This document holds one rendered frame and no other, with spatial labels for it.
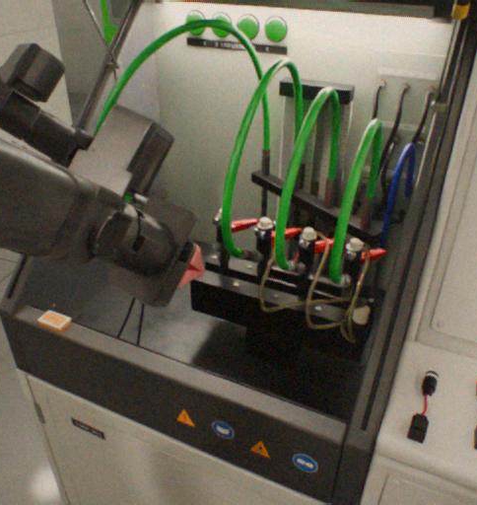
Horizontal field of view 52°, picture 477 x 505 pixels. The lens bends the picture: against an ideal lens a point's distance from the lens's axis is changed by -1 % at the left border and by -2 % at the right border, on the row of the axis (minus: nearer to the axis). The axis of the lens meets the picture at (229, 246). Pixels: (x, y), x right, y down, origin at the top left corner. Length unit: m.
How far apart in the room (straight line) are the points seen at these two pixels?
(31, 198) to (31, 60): 0.52
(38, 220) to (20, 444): 1.76
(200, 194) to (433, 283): 0.65
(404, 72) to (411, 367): 0.53
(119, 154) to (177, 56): 0.78
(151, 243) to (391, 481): 0.49
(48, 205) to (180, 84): 0.92
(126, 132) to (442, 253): 0.56
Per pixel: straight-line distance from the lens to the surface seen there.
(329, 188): 0.93
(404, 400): 0.78
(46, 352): 0.99
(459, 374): 0.84
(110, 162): 0.41
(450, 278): 0.83
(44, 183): 0.28
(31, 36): 3.81
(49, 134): 0.77
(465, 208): 0.80
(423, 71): 1.01
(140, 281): 0.50
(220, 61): 1.13
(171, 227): 0.50
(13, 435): 2.06
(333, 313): 0.89
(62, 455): 1.27
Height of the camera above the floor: 1.55
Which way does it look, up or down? 33 degrees down
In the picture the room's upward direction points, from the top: straight up
